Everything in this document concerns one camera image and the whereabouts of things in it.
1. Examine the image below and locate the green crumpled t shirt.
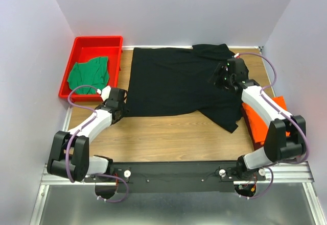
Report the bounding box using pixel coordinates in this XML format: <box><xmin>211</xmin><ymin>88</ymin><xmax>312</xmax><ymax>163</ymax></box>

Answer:
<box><xmin>67</xmin><ymin>57</ymin><xmax>110</xmax><ymax>95</ymax></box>

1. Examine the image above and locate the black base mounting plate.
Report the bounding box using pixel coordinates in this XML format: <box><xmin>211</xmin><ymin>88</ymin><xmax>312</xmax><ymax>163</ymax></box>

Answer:
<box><xmin>84</xmin><ymin>161</ymin><xmax>259</xmax><ymax>194</ymax></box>

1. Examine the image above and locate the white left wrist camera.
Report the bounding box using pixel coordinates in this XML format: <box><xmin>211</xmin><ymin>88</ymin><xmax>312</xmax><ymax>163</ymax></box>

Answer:
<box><xmin>96</xmin><ymin>86</ymin><xmax>111</xmax><ymax>102</ymax></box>

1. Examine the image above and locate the orange folded t shirt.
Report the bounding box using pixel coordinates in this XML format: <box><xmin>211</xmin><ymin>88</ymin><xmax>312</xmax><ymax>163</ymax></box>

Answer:
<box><xmin>241</xmin><ymin>95</ymin><xmax>292</xmax><ymax>145</ymax></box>

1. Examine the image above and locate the aluminium frame rail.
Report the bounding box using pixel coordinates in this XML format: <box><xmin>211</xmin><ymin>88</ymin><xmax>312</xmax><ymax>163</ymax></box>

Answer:
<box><xmin>40</xmin><ymin>163</ymin><xmax>314</xmax><ymax>185</ymax></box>

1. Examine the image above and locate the black t shirt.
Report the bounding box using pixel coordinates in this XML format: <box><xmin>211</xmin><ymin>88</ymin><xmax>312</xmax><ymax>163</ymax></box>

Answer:
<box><xmin>126</xmin><ymin>44</ymin><xmax>242</xmax><ymax>133</ymax></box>

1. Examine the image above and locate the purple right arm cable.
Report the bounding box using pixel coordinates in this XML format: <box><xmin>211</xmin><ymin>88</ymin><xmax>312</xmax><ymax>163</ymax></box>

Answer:
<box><xmin>233</xmin><ymin>52</ymin><xmax>310</xmax><ymax>200</ymax></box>

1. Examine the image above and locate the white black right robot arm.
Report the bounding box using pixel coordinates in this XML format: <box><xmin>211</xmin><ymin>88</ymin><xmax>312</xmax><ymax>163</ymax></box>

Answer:
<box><xmin>208</xmin><ymin>56</ymin><xmax>309</xmax><ymax>180</ymax></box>

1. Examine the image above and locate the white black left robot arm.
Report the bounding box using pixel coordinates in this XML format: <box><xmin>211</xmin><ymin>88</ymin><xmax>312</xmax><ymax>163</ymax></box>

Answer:
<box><xmin>47</xmin><ymin>86</ymin><xmax>128</xmax><ymax>183</ymax></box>

